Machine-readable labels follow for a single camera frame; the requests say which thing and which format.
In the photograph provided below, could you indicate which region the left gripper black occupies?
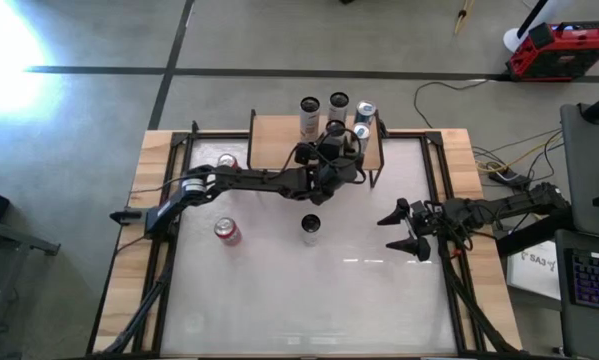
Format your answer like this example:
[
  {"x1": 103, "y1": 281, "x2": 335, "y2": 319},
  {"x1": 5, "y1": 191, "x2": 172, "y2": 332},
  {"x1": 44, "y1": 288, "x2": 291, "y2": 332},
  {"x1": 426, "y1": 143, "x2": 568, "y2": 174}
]
[{"x1": 294, "y1": 142, "x2": 366, "y2": 206}]

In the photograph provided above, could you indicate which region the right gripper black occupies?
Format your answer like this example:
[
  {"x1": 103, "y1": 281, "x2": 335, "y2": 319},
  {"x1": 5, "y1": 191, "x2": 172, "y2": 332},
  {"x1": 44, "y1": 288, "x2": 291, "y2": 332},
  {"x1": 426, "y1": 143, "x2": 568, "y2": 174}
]
[{"x1": 377, "y1": 198, "x2": 450, "y2": 262}]

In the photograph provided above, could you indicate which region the white Celsius Tropical Vibe can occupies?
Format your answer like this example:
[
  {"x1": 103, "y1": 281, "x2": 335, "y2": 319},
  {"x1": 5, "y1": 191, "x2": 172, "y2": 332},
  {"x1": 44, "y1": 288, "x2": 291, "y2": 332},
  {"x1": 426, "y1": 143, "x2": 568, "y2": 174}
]
[{"x1": 325, "y1": 118, "x2": 348, "y2": 151}]

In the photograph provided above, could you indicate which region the blue silver slim drink can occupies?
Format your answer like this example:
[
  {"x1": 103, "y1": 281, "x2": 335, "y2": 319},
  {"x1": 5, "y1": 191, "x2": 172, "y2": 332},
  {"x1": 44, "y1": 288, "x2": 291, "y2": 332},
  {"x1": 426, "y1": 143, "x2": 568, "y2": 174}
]
[
  {"x1": 352, "y1": 99, "x2": 379, "y2": 126},
  {"x1": 351, "y1": 122, "x2": 373, "y2": 156}
]

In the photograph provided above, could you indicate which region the slim white black-topped Celsius can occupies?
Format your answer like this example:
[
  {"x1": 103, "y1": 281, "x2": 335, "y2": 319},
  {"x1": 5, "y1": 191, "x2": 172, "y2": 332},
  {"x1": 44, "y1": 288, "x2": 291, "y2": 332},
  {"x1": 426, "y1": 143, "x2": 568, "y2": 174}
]
[
  {"x1": 327, "y1": 91, "x2": 351, "y2": 124},
  {"x1": 298, "y1": 95, "x2": 322, "y2": 144}
]

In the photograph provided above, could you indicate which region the white Celsius Peach Vibe can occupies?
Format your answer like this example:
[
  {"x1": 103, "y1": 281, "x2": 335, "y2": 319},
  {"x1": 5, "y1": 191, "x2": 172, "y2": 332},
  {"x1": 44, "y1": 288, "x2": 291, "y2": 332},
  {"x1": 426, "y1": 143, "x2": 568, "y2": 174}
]
[{"x1": 300, "y1": 213, "x2": 323, "y2": 247}]

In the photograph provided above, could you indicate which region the red Fanta strawberry can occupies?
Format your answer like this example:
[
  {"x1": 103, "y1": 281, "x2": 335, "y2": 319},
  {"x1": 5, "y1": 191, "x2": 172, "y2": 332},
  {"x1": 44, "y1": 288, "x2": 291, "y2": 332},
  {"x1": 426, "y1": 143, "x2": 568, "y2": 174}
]
[
  {"x1": 213, "y1": 216, "x2": 244, "y2": 248},
  {"x1": 216, "y1": 152, "x2": 241, "y2": 171}
]

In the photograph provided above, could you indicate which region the black power strip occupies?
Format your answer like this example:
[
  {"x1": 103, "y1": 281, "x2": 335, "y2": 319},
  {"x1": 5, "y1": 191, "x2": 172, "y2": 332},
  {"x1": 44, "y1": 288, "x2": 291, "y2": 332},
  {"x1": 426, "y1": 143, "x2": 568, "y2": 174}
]
[{"x1": 488, "y1": 168, "x2": 530, "y2": 190}]

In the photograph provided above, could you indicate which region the black diagonal desk bar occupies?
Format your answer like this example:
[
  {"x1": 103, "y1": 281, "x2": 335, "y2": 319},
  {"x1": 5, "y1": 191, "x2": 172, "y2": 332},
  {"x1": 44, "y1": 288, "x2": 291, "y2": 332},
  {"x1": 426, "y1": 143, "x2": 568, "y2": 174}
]
[{"x1": 497, "y1": 205, "x2": 583, "y2": 259}]

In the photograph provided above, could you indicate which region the white paper sign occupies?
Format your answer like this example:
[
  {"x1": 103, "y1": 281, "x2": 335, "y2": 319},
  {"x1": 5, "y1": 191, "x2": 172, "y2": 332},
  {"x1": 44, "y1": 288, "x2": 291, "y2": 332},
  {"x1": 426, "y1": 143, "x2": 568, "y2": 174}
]
[{"x1": 506, "y1": 239, "x2": 563, "y2": 301}]

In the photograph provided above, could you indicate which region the grey side table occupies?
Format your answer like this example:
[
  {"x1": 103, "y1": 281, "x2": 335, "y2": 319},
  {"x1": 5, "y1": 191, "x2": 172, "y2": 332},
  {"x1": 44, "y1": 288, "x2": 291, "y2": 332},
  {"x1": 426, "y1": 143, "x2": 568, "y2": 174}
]
[{"x1": 561, "y1": 102, "x2": 599, "y2": 239}]

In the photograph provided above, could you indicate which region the black backlit keyboard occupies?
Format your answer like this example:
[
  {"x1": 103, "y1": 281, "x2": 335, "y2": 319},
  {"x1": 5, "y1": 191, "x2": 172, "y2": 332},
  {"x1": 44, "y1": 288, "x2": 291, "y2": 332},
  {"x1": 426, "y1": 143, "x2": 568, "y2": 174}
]
[{"x1": 568, "y1": 248, "x2": 599, "y2": 314}]

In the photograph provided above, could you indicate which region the grey desk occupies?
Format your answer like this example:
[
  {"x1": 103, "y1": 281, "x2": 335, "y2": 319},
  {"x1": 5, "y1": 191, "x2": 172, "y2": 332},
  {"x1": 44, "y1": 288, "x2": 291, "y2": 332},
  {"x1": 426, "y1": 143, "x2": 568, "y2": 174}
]
[
  {"x1": 0, "y1": 214, "x2": 63, "y2": 360},
  {"x1": 553, "y1": 229, "x2": 599, "y2": 360}
]

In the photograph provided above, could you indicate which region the white floor stand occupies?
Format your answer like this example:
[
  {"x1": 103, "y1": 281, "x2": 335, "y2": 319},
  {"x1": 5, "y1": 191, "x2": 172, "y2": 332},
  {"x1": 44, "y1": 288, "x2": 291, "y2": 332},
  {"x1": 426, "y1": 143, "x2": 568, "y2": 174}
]
[{"x1": 502, "y1": 0, "x2": 573, "y2": 54}]

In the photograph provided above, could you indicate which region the red and black toolbox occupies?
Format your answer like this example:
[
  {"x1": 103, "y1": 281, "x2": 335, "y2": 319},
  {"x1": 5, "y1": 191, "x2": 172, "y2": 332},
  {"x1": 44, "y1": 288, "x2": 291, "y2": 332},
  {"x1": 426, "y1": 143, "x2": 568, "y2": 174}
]
[{"x1": 505, "y1": 20, "x2": 599, "y2": 84}]

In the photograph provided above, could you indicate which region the wooden shelf with black frame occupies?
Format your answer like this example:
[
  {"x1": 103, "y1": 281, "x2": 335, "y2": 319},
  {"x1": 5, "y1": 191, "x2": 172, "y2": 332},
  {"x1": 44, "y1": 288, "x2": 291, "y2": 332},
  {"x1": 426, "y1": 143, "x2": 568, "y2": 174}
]
[{"x1": 247, "y1": 108, "x2": 388, "y2": 191}]

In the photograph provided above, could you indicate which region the black floor cable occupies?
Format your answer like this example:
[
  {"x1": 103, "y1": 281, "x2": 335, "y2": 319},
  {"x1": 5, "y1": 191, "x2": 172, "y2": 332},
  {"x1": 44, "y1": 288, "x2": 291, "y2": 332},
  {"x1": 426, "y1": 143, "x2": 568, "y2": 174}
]
[{"x1": 412, "y1": 78, "x2": 493, "y2": 130}]

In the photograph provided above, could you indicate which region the black metal table frame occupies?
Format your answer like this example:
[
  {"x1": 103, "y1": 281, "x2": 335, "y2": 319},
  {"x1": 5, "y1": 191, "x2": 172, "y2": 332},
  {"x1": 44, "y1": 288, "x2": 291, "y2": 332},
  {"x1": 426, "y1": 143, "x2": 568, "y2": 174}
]
[{"x1": 86, "y1": 119, "x2": 523, "y2": 359}]

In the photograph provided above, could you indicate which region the yellow cable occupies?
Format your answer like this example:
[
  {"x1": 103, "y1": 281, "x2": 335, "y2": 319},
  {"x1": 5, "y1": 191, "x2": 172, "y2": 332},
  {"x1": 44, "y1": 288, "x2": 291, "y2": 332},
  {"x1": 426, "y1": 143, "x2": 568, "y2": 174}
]
[{"x1": 476, "y1": 134, "x2": 564, "y2": 174}]

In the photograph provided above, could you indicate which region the yellow-handled tool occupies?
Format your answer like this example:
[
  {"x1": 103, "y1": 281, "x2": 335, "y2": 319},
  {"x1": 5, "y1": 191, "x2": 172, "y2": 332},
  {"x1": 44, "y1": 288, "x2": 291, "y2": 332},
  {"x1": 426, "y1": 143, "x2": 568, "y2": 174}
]
[{"x1": 453, "y1": 0, "x2": 478, "y2": 37}]

